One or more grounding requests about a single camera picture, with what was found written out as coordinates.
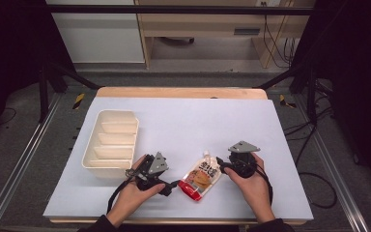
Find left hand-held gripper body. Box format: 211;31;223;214
126;152;170;191

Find light wooden desk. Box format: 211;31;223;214
134;0;314;70

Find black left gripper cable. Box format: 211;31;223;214
106;176;137;215

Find thin black floor cable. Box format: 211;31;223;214
0;106;17;128

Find person's left hand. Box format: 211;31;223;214
106;154;167;227

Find black metal stand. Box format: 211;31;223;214
38;60;101;124
256;59;320;128

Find cream divided storage bin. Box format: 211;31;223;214
81;109;140;180

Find wooden table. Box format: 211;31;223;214
49;86;307;226

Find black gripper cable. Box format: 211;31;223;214
106;176;137;215
252;161;274;208

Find yellow and black tape strip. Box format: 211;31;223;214
72;92;86;111
278;94;298;109

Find black hanging desk cables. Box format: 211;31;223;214
261;14;297;70

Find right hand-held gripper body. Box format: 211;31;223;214
227;140;261;179

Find white table mat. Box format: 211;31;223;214
43;97;314;222

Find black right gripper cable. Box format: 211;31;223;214
252;161;274;208

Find black horizontal frame bar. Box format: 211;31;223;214
46;4;315;16

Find person's right hand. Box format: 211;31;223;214
223;152;273;217

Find aluminium floor rail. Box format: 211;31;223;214
293;95;371;232
0;92;63;232

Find black curtain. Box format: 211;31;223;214
289;0;371;197
0;0;77;153

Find white cabinet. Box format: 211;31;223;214
45;0;146;65

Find red and white spouted pouch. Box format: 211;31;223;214
177;150;223;202

